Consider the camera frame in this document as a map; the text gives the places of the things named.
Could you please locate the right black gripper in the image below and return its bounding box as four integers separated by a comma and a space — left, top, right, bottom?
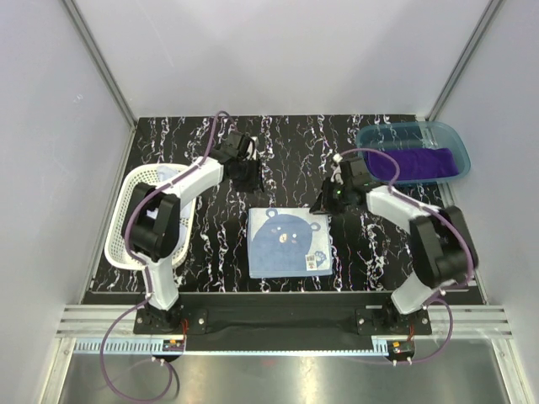
308, 178, 352, 216

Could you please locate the light blue towel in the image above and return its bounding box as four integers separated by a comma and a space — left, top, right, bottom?
247, 208, 333, 279

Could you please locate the pale lavender towel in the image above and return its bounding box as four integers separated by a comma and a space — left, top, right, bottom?
140, 164, 193, 240

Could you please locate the purple towel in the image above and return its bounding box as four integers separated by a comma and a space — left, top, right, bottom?
364, 148, 460, 183

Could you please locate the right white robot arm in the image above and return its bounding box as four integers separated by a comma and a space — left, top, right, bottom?
310, 155, 478, 334

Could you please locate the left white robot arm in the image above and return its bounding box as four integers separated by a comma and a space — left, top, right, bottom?
121, 131, 263, 333

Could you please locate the teal transparent plastic tray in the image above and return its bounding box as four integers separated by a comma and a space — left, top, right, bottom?
355, 121, 471, 185

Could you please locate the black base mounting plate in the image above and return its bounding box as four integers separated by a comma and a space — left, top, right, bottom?
134, 291, 432, 354

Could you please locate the right connector box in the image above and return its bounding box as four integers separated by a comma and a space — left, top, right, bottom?
388, 340, 415, 357

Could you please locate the connector box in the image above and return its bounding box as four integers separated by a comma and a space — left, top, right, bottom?
388, 340, 415, 357
163, 339, 185, 353

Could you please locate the left connector box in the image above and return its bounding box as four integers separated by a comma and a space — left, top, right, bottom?
163, 339, 185, 353

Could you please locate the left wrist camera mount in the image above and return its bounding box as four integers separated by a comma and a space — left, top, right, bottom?
247, 136, 259, 161

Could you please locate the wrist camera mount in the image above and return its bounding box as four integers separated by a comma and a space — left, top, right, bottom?
247, 136, 259, 161
331, 153, 344, 184

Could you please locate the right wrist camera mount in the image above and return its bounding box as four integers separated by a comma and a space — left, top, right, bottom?
331, 153, 344, 184

